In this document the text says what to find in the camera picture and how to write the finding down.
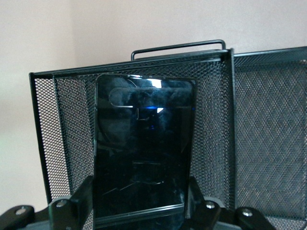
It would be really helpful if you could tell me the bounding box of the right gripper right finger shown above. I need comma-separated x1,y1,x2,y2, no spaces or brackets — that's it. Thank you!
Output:
186,175,226,230

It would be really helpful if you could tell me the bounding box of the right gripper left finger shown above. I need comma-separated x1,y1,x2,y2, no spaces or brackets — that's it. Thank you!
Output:
48,175,94,230

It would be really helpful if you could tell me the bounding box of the black slab smartphone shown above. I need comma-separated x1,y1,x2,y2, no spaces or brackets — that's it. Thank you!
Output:
93,73,197,230

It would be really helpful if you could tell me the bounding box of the black mesh two-tier tray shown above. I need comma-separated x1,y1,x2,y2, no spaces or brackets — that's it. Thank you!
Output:
28,39,307,230

